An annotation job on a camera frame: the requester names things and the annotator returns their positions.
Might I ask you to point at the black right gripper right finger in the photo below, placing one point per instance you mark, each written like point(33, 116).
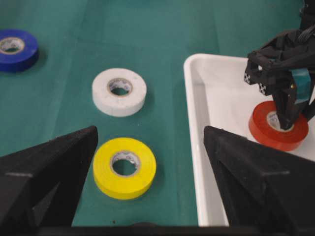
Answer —
point(271, 190)

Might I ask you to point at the blue tape roll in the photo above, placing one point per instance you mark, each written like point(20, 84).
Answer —
point(19, 50)

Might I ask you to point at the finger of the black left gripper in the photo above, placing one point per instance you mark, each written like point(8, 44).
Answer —
point(308, 109)
point(285, 97)

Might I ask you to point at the white plastic tray case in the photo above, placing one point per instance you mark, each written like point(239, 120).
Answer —
point(218, 96)

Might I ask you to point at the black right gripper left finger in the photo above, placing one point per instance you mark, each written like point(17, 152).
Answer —
point(41, 186)

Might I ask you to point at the red tape roll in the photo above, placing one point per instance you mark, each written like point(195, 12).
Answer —
point(270, 134)

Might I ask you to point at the white tape roll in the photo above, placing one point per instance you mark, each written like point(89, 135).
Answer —
point(119, 92)

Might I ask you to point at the yellow tape roll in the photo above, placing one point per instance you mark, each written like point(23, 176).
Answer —
point(124, 168)

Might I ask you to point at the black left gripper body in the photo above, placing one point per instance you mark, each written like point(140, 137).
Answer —
point(271, 66)

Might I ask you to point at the green table cloth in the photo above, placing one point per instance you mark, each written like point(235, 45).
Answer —
point(78, 39)

